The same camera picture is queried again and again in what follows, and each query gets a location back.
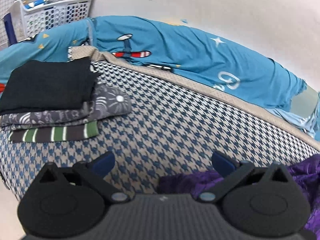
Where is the blue white tube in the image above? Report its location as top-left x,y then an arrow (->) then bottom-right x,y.
24,0 -> 48,8

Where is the blue pillow with red pentagon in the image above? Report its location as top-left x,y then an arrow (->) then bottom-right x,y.
272,107 -> 320,140

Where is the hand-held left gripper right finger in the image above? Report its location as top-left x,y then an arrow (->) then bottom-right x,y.
194,151 -> 290,204

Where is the white perforated plastic basket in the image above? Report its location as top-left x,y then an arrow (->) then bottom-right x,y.
14,0 -> 99,38

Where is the black folded cloth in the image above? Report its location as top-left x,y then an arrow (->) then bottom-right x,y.
0,57 -> 100,117

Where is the blue pillow with white script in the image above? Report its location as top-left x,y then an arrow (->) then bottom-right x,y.
87,16 -> 308,112

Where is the dark blue frame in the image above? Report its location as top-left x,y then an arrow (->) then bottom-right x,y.
2,12 -> 18,45

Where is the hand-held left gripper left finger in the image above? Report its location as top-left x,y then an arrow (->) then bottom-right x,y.
37,151 -> 132,204

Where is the grey patterned folded cloth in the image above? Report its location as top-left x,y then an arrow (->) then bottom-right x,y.
0,84 -> 132,132

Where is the purple floral shirt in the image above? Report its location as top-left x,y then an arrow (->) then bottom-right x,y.
157,154 -> 320,232

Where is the green striped folded cloth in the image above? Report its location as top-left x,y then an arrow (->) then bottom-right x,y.
7,120 -> 99,143

